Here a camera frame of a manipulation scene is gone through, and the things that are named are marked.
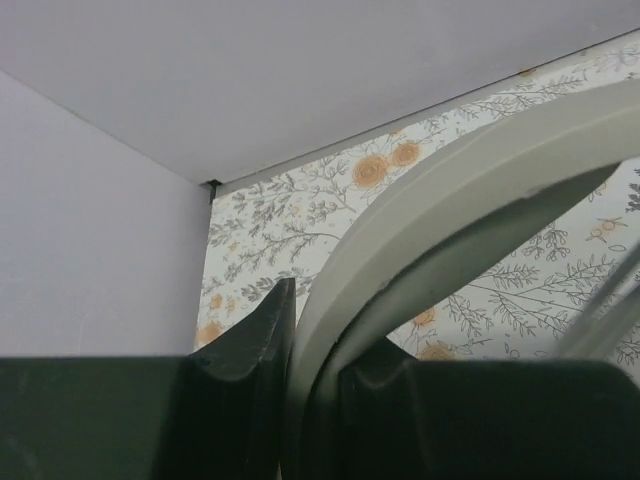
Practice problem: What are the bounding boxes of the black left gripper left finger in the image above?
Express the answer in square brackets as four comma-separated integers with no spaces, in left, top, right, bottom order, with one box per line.
[1,278,296,479]

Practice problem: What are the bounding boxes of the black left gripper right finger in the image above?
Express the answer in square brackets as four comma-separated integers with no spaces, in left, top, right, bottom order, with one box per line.
[337,340,639,480]

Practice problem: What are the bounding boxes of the white grey headphones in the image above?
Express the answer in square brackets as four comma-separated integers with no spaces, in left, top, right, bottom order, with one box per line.
[281,80,639,479]

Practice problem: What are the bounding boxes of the floral patterned table mat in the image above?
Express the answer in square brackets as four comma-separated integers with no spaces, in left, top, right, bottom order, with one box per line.
[195,35,639,360]

